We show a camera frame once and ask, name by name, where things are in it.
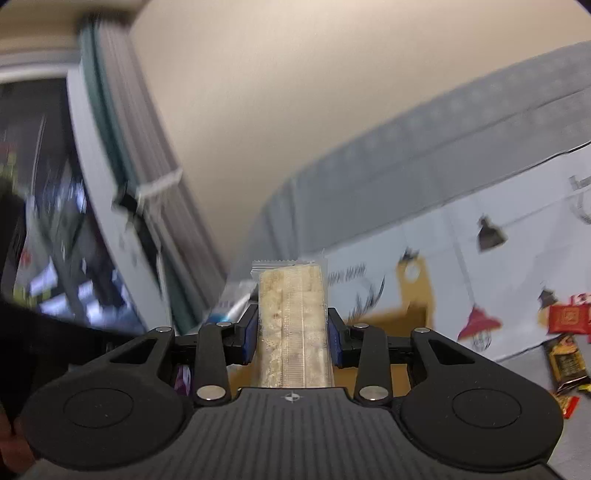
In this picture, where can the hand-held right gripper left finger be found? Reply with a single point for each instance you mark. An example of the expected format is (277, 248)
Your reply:
(249, 334)

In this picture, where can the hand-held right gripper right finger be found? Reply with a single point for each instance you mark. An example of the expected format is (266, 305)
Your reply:
(333, 337)

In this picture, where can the clear-wrapped cracker packet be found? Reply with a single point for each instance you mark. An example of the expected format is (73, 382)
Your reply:
(295, 318)

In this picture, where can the white and blue packet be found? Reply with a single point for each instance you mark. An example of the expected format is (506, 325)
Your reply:
(229, 302)

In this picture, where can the purple snack packet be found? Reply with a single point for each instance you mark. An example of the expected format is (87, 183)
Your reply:
(183, 379)

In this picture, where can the window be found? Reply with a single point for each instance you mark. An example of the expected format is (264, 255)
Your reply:
(51, 221)

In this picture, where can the white curtain tieback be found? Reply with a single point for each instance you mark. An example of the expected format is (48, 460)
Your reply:
(159, 184)

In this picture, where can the white printed cardboard box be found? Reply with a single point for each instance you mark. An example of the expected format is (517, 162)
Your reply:
(508, 286)

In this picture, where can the grey upholstered bed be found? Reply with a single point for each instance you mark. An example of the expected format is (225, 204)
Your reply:
(397, 157)

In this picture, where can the grey curtain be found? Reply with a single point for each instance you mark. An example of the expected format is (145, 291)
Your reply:
(138, 138)

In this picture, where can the dark brown gold snack packet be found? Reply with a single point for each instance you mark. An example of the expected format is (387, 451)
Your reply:
(567, 362)

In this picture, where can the red square snack packet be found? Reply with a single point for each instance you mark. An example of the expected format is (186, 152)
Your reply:
(570, 319)

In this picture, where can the small red snack packet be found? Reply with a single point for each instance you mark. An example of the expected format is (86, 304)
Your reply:
(567, 406)

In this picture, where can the pink snack packet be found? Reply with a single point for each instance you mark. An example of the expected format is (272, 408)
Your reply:
(581, 300)

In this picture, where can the yellow snack packet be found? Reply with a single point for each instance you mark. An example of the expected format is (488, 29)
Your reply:
(585, 387)

